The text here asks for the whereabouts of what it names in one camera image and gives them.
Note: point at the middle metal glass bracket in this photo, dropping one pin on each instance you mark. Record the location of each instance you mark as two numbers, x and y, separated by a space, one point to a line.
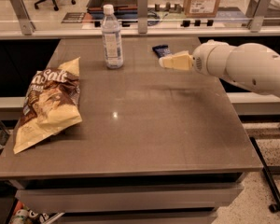
142 16

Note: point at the cardboard box with label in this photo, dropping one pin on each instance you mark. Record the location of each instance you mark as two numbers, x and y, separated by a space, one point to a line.
201 8

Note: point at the clear plastic water bottle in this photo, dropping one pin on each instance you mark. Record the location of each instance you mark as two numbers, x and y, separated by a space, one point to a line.
111 38

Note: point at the dark blue rxbar wrapper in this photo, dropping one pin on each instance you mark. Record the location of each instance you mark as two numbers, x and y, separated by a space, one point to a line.
161 50

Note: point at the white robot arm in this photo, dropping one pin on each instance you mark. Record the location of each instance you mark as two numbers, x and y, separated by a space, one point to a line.
251 66

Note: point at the black floor bar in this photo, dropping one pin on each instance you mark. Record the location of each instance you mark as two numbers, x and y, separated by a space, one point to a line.
269 172

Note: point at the metal glass bracket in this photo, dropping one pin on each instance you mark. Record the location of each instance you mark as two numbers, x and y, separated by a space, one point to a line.
142 16
256 12
25 22

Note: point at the right metal glass bracket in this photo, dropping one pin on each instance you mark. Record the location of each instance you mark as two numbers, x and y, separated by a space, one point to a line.
256 12

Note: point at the sea salt chips bag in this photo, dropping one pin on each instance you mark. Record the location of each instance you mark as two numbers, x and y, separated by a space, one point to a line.
50 105

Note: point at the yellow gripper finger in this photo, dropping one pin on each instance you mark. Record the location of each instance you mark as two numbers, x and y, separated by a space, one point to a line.
178 61

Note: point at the left metal glass bracket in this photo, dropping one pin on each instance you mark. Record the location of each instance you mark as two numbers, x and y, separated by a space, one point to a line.
25 22

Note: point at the grey table drawer unit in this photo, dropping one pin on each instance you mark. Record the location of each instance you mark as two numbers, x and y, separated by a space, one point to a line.
132 199

